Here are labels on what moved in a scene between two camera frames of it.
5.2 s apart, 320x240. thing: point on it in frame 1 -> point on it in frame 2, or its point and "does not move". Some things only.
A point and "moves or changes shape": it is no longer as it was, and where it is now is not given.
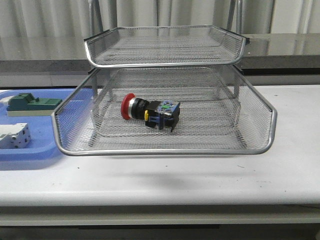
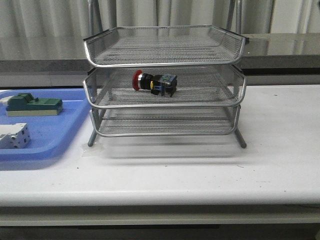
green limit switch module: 24,104 does not move
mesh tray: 152,45 does not move
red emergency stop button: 161,114 -> 164,84
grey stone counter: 65,54 does not move
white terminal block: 14,136 does not move
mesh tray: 221,112 moves or changes shape
